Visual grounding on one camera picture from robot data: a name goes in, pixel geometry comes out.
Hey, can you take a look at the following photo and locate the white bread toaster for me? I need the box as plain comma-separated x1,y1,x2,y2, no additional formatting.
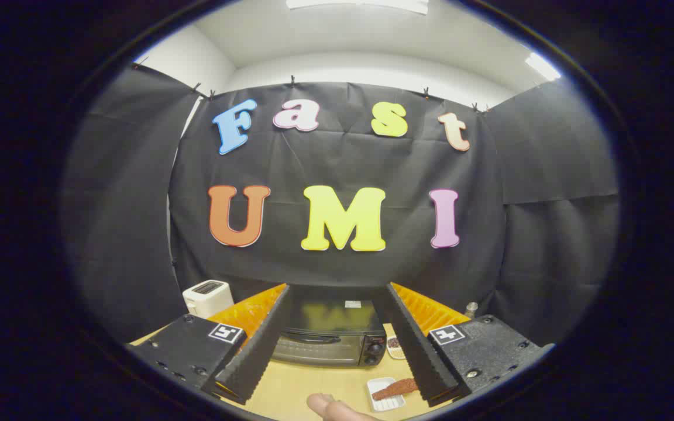
183,280,235,319

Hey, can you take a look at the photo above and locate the black toaster oven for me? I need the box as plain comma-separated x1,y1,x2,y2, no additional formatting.
271,285,387,367

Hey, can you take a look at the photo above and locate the black backdrop cloth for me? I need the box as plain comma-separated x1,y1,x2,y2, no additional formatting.
61,63,621,346

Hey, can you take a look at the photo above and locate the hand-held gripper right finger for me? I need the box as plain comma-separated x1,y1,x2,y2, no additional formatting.
384,282,555,408

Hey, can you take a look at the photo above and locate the small white ridged tray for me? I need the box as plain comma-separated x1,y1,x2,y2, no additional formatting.
367,377,407,412

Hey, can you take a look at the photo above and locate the ceiling light panel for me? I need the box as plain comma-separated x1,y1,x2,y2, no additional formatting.
286,0,429,15
525,53,562,81

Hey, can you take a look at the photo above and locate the brown steak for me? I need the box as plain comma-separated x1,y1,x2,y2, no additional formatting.
371,378,419,401

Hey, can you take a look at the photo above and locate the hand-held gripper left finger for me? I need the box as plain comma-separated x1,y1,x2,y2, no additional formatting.
126,284,292,405

